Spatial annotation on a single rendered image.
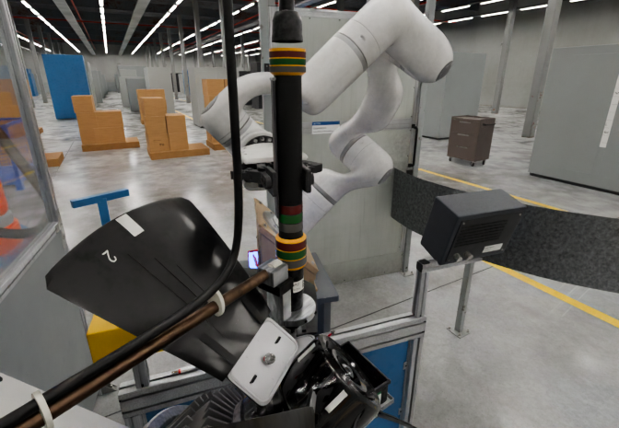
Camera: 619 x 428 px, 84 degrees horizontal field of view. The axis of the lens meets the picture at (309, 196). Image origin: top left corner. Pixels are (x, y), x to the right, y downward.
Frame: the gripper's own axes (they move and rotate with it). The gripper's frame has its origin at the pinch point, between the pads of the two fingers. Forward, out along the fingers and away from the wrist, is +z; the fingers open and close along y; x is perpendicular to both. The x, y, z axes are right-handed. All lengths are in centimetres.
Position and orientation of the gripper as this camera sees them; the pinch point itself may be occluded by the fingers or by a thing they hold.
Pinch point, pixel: (287, 179)
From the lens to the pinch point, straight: 45.8
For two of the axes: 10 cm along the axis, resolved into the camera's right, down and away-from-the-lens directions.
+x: 0.0, -9.5, -3.1
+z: 3.3, 2.9, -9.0
